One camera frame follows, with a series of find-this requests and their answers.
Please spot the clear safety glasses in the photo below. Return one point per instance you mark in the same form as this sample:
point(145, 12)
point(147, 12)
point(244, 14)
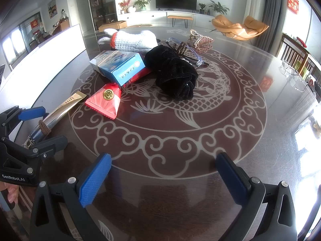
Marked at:
point(199, 60)

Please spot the wooden dining table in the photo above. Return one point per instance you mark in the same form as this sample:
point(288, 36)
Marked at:
point(44, 37)

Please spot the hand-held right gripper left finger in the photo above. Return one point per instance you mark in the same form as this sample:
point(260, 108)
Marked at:
point(96, 178)

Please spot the glass jar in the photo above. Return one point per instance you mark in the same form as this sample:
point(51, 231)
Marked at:
point(63, 13)

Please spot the clear acrylic stand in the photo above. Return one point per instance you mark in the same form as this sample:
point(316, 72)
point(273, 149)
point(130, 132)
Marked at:
point(293, 77)

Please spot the patterned glass desktop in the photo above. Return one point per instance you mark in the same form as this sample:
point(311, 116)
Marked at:
point(163, 205)

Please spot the white tv cabinet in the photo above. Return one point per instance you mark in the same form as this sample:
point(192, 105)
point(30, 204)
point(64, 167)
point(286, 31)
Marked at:
point(155, 17)

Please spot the large leafy potted plant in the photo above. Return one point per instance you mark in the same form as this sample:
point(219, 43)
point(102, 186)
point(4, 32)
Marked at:
point(219, 8)

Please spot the small potted plant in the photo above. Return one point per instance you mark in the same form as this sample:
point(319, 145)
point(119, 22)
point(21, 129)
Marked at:
point(202, 8)

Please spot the white door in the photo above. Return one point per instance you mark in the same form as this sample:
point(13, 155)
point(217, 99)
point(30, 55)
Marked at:
point(81, 7)

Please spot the white knitted glove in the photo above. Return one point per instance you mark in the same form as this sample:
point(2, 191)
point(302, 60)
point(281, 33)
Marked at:
point(133, 41)

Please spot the wooden chair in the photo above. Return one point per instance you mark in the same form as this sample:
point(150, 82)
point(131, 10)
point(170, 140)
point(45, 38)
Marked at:
point(288, 49)

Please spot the grey curtain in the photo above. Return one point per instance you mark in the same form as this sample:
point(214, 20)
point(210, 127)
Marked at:
point(275, 15)

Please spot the wooden sideboard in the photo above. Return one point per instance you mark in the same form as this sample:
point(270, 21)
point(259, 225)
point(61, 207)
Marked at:
point(64, 23)

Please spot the orange leather lounge chair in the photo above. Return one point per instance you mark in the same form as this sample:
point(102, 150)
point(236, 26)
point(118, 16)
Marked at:
point(233, 27)

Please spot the red flowers in vase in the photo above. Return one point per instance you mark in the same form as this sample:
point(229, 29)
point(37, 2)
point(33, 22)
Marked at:
point(124, 4)

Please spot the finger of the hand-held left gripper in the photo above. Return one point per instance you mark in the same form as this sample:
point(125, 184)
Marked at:
point(54, 143)
point(32, 113)

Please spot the blue and white box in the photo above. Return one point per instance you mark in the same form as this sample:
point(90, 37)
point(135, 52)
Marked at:
point(128, 72)

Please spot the gold metallic tube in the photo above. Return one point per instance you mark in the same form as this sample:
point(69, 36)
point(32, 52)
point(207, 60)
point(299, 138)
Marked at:
point(62, 106)

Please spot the dark glass display cabinet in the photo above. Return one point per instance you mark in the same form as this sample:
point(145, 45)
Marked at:
point(101, 0)

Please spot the round white vase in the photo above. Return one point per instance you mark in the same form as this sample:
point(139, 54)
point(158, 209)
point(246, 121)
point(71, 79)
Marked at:
point(131, 9)

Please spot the black velvet scrunchie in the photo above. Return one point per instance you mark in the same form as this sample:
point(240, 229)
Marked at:
point(173, 72)

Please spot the green potted plant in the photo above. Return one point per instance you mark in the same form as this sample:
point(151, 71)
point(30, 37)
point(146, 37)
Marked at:
point(142, 3)

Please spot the cloth covered standing air conditioner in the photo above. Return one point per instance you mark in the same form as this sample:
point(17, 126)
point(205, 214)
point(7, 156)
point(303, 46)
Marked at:
point(254, 2)

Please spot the rhinestone hair claw clip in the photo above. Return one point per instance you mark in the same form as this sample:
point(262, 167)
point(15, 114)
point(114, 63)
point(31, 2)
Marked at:
point(200, 41)

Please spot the red foil packet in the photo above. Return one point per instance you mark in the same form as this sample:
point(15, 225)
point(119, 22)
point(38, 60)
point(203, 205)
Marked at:
point(105, 104)

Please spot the red wall hanging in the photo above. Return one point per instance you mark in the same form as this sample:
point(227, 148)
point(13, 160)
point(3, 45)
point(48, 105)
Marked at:
point(293, 3)

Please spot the framed wall painting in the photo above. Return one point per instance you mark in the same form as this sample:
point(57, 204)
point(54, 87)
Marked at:
point(52, 8)

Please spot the orange bench stool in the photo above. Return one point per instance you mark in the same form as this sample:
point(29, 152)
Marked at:
point(180, 17)

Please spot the person's left hand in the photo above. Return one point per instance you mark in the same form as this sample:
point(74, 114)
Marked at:
point(11, 193)

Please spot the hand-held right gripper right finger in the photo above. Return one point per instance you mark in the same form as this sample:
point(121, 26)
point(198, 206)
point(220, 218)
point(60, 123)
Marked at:
point(229, 178)

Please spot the red window decoration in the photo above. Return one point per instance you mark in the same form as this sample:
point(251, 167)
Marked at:
point(35, 24)

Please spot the brown cardboard box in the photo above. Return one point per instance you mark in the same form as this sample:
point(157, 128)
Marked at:
point(117, 25)

